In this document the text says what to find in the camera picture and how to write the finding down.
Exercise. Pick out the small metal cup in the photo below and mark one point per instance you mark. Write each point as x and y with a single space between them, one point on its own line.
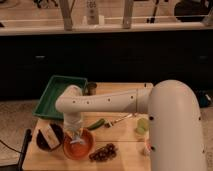
91 88

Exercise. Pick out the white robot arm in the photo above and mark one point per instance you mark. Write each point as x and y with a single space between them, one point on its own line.
175 133

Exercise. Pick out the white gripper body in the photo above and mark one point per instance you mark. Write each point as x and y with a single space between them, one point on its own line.
73 123

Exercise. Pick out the green cucumber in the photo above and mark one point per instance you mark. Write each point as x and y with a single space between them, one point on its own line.
97 124

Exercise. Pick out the red bowl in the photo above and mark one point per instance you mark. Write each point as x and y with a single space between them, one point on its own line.
77 150

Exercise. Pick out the tan sponge block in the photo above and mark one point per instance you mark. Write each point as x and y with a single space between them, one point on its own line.
50 137

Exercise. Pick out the dark grape bunch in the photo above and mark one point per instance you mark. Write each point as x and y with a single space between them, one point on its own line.
104 153

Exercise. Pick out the dark round plate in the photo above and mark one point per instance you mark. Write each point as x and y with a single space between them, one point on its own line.
41 141

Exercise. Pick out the green plastic tray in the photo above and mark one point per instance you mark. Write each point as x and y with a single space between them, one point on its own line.
45 108

